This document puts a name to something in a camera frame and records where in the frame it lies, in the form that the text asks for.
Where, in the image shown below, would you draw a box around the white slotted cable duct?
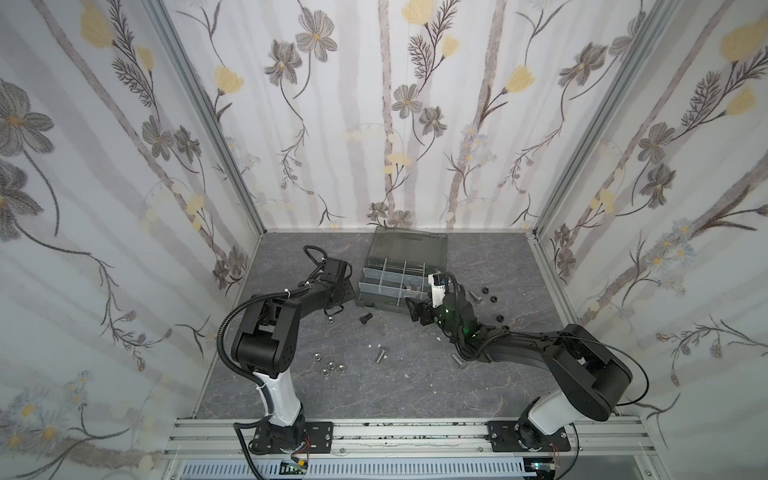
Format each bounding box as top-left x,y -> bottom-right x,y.
179,458 -> 535,480

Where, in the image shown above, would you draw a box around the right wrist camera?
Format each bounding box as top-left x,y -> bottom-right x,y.
428,273 -> 448,308

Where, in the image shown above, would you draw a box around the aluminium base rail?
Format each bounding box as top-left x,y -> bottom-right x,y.
162,416 -> 657,459

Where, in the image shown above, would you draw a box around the green compartment organizer box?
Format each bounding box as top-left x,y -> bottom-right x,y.
355,226 -> 448,314

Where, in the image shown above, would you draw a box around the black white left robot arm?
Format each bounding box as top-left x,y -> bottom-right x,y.
216,245 -> 354,455

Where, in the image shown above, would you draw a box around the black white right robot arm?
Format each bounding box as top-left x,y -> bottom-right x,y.
405,272 -> 633,451

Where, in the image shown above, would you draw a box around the silver nut cluster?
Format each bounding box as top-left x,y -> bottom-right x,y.
312,352 -> 347,378

